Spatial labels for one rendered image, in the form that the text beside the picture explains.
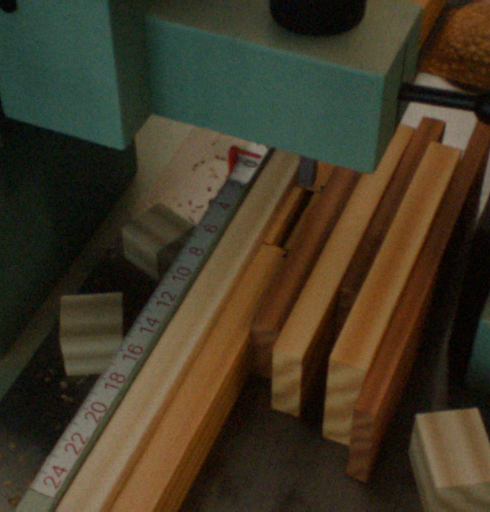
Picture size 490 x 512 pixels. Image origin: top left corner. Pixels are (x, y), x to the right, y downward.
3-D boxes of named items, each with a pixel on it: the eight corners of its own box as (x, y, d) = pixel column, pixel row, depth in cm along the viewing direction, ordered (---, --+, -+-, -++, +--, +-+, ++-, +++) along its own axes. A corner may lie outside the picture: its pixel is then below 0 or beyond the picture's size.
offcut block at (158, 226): (124, 258, 83) (120, 227, 80) (161, 231, 85) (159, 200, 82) (158, 283, 81) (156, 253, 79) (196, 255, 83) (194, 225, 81)
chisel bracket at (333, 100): (372, 198, 61) (386, 76, 54) (146, 134, 64) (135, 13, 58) (411, 120, 65) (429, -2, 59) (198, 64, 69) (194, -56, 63)
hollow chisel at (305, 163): (311, 188, 66) (315, 124, 63) (298, 184, 67) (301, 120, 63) (317, 178, 67) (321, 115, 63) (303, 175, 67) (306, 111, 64)
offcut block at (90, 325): (127, 329, 78) (122, 291, 75) (127, 372, 75) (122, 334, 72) (68, 333, 78) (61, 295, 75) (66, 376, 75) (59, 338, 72)
